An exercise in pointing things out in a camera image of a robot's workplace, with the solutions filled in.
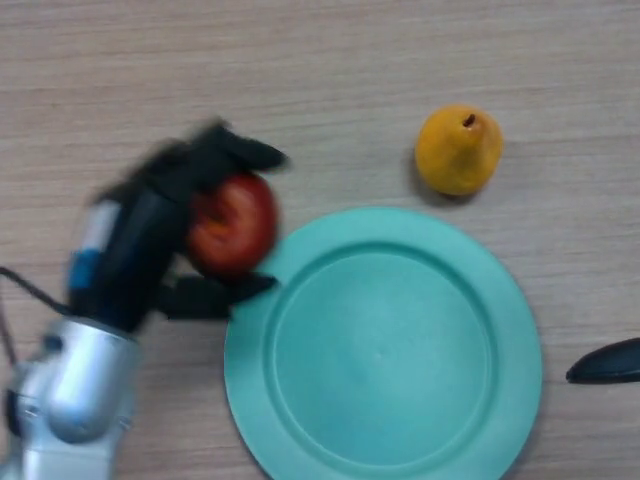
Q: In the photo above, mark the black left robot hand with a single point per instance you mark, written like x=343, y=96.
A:
x=135, y=250

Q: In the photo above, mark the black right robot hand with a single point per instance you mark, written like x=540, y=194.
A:
x=610, y=365

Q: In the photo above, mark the red apple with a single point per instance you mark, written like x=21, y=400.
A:
x=240, y=225

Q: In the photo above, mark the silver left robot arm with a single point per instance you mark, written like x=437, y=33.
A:
x=75, y=390

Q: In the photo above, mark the green round plate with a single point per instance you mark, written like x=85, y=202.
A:
x=385, y=355

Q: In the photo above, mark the yellow pear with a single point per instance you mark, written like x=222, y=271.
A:
x=457, y=152

